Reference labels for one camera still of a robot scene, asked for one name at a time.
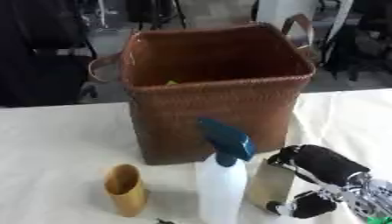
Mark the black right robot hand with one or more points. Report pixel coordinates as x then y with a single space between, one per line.
326 166

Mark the tan cardboard box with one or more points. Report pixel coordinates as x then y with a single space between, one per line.
269 185

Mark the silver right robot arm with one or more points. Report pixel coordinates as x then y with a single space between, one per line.
371 198

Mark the white spray bottle blue trigger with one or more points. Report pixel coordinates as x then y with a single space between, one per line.
221 186

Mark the brown woven basket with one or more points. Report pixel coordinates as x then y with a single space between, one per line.
214 110

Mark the small black object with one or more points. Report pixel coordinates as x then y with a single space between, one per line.
164 221

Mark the small yellow-green object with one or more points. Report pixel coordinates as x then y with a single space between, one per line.
171 82

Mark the yellow wooden cup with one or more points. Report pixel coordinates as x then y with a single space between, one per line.
126 194

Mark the black tripod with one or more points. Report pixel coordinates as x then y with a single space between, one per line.
155 13

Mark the black bag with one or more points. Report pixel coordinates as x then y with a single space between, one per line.
43 52

